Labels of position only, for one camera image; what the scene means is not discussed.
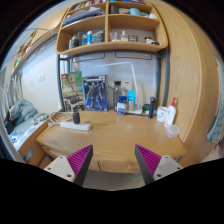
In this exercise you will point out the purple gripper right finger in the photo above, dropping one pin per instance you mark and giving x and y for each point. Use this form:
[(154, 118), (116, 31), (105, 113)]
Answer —
[(153, 166)]

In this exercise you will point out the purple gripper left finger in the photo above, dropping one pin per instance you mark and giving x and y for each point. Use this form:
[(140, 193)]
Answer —
[(73, 167)]

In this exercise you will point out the black charger plug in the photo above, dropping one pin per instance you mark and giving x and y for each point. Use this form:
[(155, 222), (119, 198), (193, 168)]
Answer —
[(76, 118)]

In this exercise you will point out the clear plastic container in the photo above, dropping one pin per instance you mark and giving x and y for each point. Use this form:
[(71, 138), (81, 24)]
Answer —
[(172, 130)]

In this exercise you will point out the white power strip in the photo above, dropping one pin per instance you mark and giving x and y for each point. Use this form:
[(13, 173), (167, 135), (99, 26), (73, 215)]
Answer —
[(71, 125)]

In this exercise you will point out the wooden desk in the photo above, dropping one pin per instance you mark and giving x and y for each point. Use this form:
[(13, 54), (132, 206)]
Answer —
[(113, 138)]

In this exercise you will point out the white mug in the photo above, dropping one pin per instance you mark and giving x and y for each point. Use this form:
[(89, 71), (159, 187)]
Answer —
[(161, 113)]

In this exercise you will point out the white desk lamp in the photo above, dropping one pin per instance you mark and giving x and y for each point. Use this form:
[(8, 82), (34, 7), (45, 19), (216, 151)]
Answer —
[(130, 84)]

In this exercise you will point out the black electric shaver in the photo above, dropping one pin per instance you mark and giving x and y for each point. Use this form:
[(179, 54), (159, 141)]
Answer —
[(152, 105)]

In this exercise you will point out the small blue white box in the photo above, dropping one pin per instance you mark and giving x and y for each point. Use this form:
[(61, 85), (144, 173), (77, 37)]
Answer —
[(122, 105)]

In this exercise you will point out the blue tall box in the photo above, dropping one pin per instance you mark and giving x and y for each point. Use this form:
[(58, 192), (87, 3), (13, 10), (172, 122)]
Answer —
[(131, 100)]

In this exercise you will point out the teal blanket on bed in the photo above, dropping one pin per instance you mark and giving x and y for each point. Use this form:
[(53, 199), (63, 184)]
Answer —
[(22, 116)]

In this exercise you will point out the blue robot model box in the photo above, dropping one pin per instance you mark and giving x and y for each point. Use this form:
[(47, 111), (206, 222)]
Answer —
[(95, 92)]

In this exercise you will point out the green Groot Lego box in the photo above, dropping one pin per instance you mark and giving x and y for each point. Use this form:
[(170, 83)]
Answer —
[(72, 91)]

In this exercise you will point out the wooden wardrobe side panel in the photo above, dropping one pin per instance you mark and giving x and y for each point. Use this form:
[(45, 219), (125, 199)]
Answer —
[(194, 81)]

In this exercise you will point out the small clear bottle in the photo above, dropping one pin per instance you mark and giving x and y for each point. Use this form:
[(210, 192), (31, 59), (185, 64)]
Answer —
[(124, 36)]

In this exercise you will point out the blue spray bottle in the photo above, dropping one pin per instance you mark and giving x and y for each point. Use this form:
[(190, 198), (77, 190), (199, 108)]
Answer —
[(89, 37)]

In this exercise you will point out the clear glass cup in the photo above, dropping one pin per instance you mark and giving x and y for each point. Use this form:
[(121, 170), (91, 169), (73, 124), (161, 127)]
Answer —
[(113, 36)]

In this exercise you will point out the wooden wall shelf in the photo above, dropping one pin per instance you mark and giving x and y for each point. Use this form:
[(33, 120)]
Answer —
[(138, 18)]

